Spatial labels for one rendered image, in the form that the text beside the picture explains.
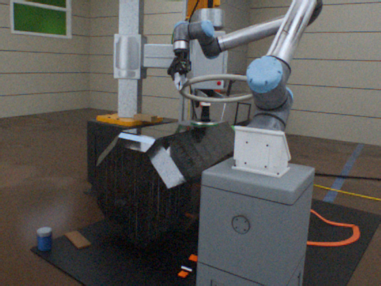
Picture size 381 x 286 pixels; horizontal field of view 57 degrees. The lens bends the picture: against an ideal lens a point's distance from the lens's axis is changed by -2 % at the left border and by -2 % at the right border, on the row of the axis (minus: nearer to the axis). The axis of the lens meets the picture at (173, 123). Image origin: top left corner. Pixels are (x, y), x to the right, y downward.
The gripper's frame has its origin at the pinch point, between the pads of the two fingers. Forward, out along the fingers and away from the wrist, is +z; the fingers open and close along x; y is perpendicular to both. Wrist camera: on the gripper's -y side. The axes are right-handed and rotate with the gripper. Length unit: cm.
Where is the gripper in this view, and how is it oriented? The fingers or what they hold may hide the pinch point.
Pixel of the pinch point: (177, 88)
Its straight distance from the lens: 192.7
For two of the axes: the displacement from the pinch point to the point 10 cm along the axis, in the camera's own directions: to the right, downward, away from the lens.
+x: 8.6, 1.4, 4.9
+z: -0.3, 9.7, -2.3
